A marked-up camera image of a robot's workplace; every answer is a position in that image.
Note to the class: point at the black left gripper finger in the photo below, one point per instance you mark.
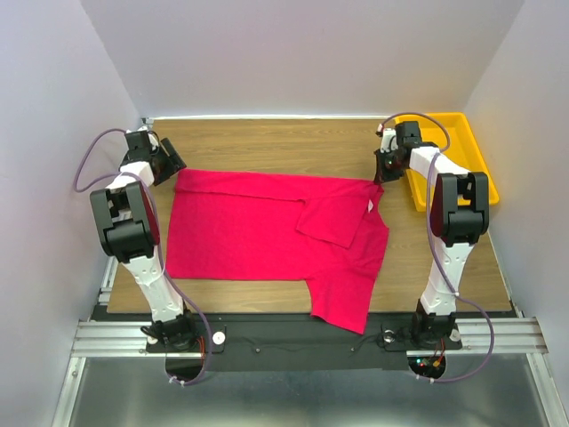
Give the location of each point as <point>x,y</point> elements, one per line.
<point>175,161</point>
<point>164,170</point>

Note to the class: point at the aluminium frame rail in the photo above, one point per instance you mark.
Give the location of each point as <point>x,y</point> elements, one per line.
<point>107,339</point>

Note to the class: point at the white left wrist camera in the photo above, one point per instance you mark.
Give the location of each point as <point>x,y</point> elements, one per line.
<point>153,138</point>

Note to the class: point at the yellow plastic tray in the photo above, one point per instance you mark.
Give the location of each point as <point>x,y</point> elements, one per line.
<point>463,151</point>

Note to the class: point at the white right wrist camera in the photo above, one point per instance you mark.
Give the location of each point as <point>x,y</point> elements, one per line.
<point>388,137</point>

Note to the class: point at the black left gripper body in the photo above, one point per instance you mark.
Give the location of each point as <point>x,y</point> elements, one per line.
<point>154,153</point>

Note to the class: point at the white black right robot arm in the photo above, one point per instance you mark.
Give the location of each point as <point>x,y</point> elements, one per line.
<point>457,216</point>

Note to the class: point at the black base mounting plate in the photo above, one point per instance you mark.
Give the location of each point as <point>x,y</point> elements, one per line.
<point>300,342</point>

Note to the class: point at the pink red t shirt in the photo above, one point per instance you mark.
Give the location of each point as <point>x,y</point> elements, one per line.
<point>244,226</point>

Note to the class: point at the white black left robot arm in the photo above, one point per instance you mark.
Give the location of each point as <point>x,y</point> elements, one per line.
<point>128,230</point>

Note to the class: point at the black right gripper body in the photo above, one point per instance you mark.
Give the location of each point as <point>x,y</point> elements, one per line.
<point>393,168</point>

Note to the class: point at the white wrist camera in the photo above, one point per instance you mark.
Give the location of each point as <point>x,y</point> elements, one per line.
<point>388,137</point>
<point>153,138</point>

